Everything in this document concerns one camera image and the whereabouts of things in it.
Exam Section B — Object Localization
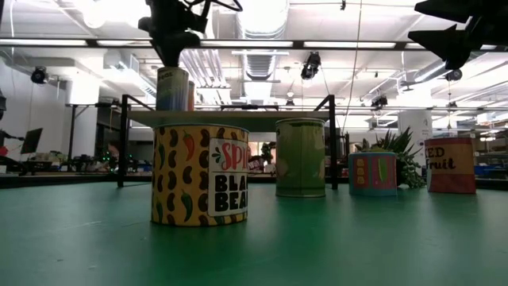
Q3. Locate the white round column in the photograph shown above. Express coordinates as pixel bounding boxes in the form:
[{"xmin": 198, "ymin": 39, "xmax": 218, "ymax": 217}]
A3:
[{"xmin": 398, "ymin": 110, "xmax": 433, "ymax": 140}]

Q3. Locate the black table frame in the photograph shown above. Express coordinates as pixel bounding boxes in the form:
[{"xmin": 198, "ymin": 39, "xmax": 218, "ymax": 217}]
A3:
[{"xmin": 0, "ymin": 172, "xmax": 508, "ymax": 191}]

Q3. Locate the teal pink corn can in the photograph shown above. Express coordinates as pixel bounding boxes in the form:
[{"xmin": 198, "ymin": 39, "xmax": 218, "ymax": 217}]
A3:
[{"xmin": 348, "ymin": 152, "xmax": 398, "ymax": 197}]

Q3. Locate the green table mat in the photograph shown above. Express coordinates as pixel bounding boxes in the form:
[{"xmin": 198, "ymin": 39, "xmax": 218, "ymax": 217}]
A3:
[{"xmin": 0, "ymin": 183, "xmax": 508, "ymax": 286}]

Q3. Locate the potted succulent plant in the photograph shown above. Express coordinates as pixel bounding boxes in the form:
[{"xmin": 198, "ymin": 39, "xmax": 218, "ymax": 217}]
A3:
[{"xmin": 354, "ymin": 126, "xmax": 428, "ymax": 190}]

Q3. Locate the green blue peas can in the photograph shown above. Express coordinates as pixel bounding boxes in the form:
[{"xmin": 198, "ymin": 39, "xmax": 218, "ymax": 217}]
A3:
[{"xmin": 156, "ymin": 66, "xmax": 191, "ymax": 112}]

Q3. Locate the green pears can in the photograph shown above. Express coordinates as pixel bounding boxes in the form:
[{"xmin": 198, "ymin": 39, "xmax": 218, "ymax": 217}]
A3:
[{"xmin": 275, "ymin": 118, "xmax": 327, "ymax": 199}]

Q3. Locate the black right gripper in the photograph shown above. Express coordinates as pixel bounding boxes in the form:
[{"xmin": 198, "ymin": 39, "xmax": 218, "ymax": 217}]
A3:
[{"xmin": 407, "ymin": 0, "xmax": 508, "ymax": 71}]

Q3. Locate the red mixed fruit can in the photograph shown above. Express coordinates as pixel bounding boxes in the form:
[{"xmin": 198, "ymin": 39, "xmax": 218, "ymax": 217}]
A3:
[{"xmin": 424, "ymin": 137, "xmax": 477, "ymax": 195}]

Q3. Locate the black overhead light bar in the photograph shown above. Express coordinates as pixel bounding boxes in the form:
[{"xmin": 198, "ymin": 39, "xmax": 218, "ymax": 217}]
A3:
[{"xmin": 0, "ymin": 37, "xmax": 508, "ymax": 52}]

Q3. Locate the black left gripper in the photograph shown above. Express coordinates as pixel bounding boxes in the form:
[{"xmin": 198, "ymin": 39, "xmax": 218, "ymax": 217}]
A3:
[{"xmin": 137, "ymin": 0, "xmax": 211, "ymax": 68}]

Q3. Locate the yellow spicy black beans can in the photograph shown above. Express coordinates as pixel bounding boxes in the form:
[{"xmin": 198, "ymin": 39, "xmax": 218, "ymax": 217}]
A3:
[{"xmin": 151, "ymin": 124, "xmax": 250, "ymax": 228}]

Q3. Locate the wooden shelf with black legs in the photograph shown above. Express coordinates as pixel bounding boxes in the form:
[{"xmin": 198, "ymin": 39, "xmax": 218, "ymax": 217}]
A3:
[{"xmin": 117, "ymin": 94, "xmax": 339, "ymax": 191}]

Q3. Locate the black monitor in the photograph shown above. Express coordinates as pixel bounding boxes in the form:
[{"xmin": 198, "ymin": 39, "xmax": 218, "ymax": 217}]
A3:
[{"xmin": 20, "ymin": 127, "xmax": 44, "ymax": 155}]

